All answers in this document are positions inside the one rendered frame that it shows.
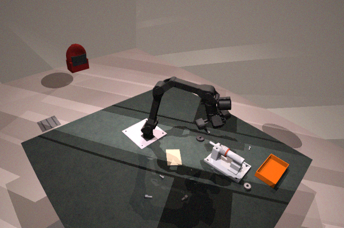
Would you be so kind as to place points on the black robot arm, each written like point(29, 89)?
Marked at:
point(206, 92)

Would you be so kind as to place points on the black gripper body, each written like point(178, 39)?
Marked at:
point(201, 124)

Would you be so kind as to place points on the beige flat plate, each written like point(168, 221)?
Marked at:
point(173, 158)

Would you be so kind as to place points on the orange open tray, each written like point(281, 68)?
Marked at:
point(271, 170)

